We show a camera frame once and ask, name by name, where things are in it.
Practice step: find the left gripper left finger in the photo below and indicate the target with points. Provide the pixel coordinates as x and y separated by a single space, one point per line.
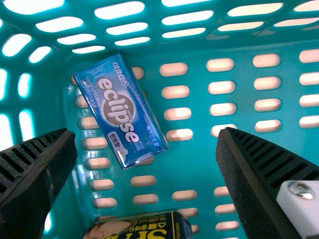
30 184

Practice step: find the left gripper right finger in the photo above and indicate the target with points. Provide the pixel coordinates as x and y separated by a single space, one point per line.
256 179

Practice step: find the blue rectangular tin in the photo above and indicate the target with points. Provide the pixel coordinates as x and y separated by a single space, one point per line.
119 109

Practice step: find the teal shopping basket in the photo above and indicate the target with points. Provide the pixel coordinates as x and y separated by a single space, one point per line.
199 159

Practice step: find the yellow and black rectangular tin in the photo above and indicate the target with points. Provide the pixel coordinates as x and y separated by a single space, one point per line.
149 226

